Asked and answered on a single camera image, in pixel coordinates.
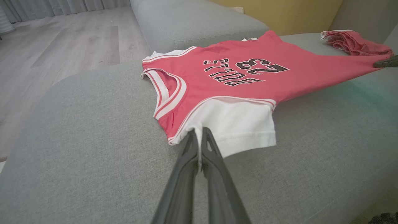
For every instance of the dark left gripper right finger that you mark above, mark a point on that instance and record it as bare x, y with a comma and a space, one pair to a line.
220, 193

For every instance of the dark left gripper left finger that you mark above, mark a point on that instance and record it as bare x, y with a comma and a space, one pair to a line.
180, 186

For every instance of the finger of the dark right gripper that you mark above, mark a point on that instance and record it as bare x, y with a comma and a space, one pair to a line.
388, 62

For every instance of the red shorts with white stripe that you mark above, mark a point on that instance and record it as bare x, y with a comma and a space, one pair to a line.
354, 43

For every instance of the red jersey with white sleeves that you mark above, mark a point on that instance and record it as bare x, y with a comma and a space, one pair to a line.
199, 90

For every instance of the grey sofa backrest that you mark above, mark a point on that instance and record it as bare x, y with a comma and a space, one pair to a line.
367, 18

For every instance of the grey fabric sofa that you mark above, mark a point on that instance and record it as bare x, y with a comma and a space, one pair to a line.
93, 140

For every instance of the black textured object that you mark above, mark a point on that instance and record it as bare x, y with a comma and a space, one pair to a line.
385, 219

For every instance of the grey sofa side cushion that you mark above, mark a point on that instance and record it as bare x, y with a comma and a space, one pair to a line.
192, 25

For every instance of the grey curtain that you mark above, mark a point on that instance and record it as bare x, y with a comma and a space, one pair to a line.
46, 7

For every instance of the white ribbed appliance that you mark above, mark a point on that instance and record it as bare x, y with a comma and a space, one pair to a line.
5, 20

